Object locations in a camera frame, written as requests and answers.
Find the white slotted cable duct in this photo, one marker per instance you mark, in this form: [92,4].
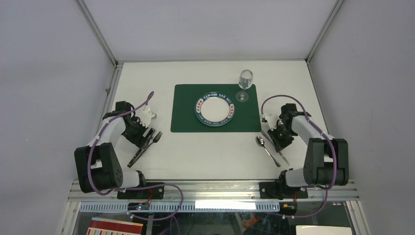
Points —
[196,206]

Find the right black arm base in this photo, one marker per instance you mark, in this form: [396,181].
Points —
[274,190]

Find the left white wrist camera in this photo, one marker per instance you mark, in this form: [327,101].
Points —
[146,116]

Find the silver fork dark handle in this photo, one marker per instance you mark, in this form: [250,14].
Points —
[135,158]

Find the white plate teal rim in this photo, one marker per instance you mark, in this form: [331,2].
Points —
[214,109]

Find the red striped book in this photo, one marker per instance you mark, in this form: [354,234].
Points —
[104,226]

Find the white box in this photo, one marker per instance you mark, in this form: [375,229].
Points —
[322,230]

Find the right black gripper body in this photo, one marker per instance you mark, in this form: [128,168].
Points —
[285,134]

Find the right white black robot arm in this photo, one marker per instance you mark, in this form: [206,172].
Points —
[326,160]

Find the orange object under table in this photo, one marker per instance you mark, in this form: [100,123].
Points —
[251,221]

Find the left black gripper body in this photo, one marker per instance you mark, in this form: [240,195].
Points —
[134,132]

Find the dark green placemat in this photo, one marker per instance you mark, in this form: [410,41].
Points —
[184,119]

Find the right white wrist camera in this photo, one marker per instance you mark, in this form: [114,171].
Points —
[271,120]

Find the silver table knife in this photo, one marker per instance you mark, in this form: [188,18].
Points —
[270,140]

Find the clear drinking glass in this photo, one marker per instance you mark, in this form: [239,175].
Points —
[245,82]

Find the silver spoon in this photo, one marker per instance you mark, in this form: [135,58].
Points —
[260,142]

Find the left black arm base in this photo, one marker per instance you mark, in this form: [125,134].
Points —
[156,192]

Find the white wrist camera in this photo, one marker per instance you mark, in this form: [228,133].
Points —
[271,120]
[146,116]

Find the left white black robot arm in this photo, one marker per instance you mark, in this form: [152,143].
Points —
[97,164]

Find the aluminium frame rail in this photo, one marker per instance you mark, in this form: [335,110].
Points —
[243,190]

